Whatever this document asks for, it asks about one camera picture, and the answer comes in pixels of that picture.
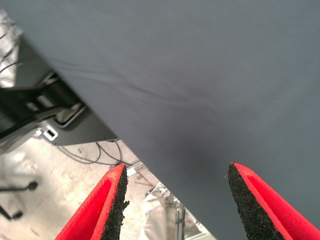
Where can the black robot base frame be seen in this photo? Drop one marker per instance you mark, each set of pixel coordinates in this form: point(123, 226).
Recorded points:
point(22, 100)

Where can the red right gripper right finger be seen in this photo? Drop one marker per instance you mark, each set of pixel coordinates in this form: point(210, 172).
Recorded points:
point(270, 215)

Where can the grey metal stand pole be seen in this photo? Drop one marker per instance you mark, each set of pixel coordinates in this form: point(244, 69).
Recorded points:
point(180, 222)

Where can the dark grey table cloth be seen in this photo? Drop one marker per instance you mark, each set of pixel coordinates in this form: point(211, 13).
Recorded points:
point(200, 75)

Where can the black footed stand base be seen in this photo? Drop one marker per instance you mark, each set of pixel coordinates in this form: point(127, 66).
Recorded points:
point(32, 185)

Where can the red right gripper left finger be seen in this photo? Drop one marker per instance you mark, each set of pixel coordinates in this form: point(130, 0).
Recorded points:
point(100, 212)

